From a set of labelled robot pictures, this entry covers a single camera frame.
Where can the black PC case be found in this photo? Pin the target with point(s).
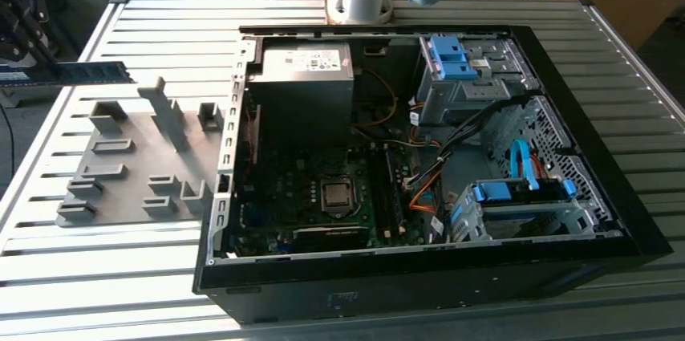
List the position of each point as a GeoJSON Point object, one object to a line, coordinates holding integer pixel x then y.
{"type": "Point", "coordinates": [374, 281]}

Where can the CPU socket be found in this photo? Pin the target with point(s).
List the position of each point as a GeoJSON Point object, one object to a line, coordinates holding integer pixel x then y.
{"type": "Point", "coordinates": [337, 178]}

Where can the empty black RAM slot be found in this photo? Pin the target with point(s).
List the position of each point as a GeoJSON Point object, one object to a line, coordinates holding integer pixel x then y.
{"type": "Point", "coordinates": [378, 192]}

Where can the tall silver disk bay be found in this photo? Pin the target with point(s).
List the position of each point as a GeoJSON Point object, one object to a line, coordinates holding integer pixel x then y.
{"type": "Point", "coordinates": [481, 92]}

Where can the RAM stick blue label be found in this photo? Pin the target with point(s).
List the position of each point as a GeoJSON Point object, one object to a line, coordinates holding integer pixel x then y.
{"type": "Point", "coordinates": [96, 72]}

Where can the blue carrier with disk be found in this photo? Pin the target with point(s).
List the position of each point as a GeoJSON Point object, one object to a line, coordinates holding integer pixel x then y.
{"type": "Point", "coordinates": [499, 192]}

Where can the black graphics card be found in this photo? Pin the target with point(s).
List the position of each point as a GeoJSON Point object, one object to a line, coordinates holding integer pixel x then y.
{"type": "Point", "coordinates": [332, 236]}

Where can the power supply unit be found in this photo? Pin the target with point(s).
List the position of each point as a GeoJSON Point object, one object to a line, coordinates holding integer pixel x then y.
{"type": "Point", "coordinates": [300, 112]}

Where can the silver CPU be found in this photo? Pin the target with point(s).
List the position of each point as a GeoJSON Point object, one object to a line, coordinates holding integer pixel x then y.
{"type": "Point", "coordinates": [336, 193]}

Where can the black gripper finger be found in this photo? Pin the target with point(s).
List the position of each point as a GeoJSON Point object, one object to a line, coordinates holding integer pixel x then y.
{"type": "Point", "coordinates": [16, 61]}
{"type": "Point", "coordinates": [32, 28]}

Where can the green motherboard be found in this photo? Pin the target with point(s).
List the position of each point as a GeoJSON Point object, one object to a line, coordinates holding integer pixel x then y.
{"type": "Point", "coordinates": [284, 196]}

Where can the low silver disk bay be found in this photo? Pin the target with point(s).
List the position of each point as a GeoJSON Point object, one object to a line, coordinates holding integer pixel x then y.
{"type": "Point", "coordinates": [534, 212]}

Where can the installed RAM stick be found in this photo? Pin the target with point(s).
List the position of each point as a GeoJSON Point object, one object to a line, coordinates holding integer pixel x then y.
{"type": "Point", "coordinates": [394, 192]}

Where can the grey parts rack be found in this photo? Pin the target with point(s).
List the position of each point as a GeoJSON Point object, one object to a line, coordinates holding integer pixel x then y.
{"type": "Point", "coordinates": [133, 144]}

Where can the empty blue disk carrier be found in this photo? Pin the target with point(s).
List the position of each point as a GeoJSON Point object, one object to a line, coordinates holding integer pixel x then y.
{"type": "Point", "coordinates": [452, 64]}

